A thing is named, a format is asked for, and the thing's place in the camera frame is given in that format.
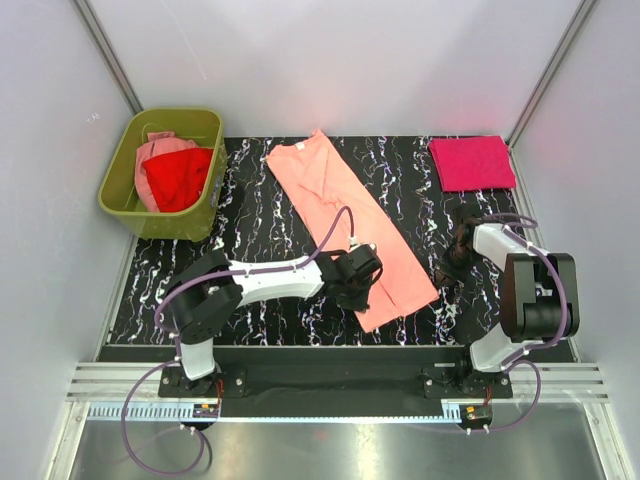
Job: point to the aluminium frame rail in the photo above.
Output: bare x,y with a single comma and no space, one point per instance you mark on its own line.
130,392

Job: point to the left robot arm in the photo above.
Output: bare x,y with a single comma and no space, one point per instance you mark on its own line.
203,297

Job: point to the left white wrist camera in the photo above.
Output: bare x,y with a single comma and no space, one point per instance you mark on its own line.
355,244

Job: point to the dusty pink t shirt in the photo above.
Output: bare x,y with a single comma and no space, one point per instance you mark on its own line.
158,143

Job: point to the red t shirt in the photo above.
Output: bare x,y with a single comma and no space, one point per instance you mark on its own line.
177,179

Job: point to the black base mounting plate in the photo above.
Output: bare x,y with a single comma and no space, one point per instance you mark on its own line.
325,368

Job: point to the salmon pink t shirt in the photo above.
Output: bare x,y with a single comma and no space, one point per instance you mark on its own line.
322,188

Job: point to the olive green plastic bin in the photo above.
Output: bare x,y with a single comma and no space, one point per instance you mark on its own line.
118,196

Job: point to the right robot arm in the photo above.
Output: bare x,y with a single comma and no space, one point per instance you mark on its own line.
539,301

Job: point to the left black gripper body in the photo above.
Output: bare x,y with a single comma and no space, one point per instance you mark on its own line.
355,298

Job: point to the folded magenta t shirt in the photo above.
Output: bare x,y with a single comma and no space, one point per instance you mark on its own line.
472,163

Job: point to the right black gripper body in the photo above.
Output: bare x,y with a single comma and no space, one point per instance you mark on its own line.
461,259

